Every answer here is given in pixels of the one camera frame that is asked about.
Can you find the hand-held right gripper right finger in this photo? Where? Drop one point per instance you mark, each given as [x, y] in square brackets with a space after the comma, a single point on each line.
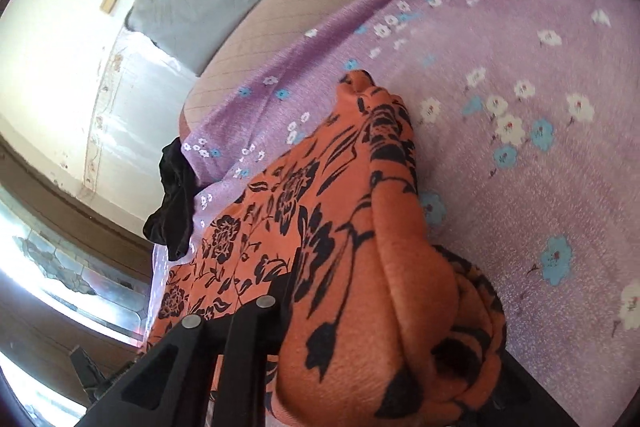
[532, 394]

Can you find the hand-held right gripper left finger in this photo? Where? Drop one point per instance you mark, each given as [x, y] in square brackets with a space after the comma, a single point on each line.
[200, 372]

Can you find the orange black floral dress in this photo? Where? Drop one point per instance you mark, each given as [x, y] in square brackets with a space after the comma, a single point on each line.
[340, 257]

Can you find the wooden stained glass door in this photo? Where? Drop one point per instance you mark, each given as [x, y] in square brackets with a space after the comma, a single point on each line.
[65, 257]

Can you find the black cloth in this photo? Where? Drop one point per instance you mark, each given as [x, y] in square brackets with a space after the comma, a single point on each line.
[177, 202]

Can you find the purple floral bedsheet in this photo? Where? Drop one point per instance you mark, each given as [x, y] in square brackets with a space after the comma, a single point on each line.
[500, 107]

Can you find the grey brown mattress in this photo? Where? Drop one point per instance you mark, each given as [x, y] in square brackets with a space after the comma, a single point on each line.
[280, 42]

